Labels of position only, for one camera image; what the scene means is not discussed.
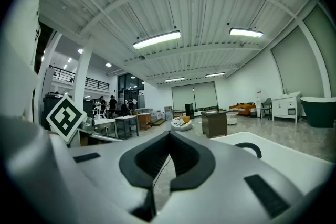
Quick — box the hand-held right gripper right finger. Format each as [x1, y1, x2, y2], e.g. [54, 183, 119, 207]
[156, 130, 328, 224]

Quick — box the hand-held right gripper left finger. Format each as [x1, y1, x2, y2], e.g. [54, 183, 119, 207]
[0, 115, 173, 224]

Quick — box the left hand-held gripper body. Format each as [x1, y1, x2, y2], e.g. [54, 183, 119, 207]
[46, 94, 88, 144]

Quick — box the black curved faucet spout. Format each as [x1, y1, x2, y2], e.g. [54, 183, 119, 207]
[234, 142, 263, 159]

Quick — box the white bathtub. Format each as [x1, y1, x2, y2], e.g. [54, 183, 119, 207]
[211, 131, 335, 196]

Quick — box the dark freestanding bathtub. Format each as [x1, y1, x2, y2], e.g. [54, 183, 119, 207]
[300, 96, 336, 129]

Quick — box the dark tall bin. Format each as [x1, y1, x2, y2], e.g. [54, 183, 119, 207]
[43, 94, 64, 131]

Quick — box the dark brown cabinet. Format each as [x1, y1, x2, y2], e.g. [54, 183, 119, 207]
[201, 110, 228, 139]

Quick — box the black balcony railing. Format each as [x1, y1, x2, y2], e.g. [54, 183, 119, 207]
[49, 65, 110, 91]

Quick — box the white round table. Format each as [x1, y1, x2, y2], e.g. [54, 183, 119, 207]
[226, 112, 239, 126]

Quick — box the orange sofa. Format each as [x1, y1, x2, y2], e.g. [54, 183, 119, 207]
[229, 102, 257, 116]

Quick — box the light wooden cabinet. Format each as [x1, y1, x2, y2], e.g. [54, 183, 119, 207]
[138, 112, 153, 131]

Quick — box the white round cushion bed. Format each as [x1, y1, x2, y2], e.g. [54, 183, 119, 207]
[170, 116, 194, 131]

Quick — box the black box speaker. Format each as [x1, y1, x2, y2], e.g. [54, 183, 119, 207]
[185, 103, 195, 119]

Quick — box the grey chair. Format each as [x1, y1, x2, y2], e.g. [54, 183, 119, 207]
[259, 98, 272, 120]

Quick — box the grey roller blind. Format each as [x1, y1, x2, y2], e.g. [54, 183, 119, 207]
[172, 84, 195, 111]
[193, 81, 218, 109]

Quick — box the white vanity cabinet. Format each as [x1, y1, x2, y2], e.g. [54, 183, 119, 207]
[271, 91, 302, 124]

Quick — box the person's white shirt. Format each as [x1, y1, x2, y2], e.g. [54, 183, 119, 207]
[0, 0, 44, 124]

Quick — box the metal frame table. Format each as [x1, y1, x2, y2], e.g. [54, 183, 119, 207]
[114, 115, 139, 139]

